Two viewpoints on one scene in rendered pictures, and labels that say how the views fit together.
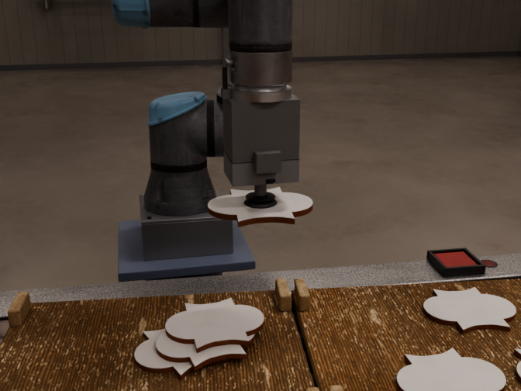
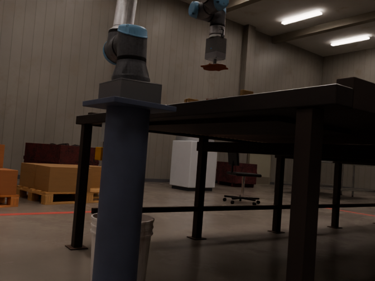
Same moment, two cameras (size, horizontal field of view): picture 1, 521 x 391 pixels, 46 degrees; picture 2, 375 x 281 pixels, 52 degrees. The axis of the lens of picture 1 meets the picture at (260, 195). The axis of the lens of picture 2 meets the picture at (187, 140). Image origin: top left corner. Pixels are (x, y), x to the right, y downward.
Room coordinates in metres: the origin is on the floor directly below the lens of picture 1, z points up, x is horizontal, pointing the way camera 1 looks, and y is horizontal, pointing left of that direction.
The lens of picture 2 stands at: (1.68, 1.62, 0.68)
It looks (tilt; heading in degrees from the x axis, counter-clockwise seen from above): 3 degrees up; 243
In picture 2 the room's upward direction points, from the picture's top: 4 degrees clockwise
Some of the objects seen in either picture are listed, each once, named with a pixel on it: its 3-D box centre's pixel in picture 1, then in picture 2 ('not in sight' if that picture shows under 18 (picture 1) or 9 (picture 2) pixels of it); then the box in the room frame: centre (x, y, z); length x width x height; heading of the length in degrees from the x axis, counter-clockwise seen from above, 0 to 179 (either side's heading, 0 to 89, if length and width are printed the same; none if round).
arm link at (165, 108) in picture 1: (181, 126); (131, 42); (1.22, 0.16, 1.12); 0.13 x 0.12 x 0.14; 94
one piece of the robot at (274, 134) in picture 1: (260, 134); (217, 48); (0.73, 0.00, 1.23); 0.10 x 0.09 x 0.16; 13
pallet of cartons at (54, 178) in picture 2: not in sight; (74, 182); (0.66, -3.73, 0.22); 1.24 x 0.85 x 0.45; 18
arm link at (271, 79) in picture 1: (258, 68); (217, 32); (0.75, 0.00, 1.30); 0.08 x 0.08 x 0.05
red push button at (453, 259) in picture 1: (455, 262); not in sight; (1.00, -0.35, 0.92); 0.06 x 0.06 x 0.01; 9
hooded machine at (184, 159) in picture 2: not in sight; (195, 154); (-2.17, -5.65, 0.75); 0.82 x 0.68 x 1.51; 11
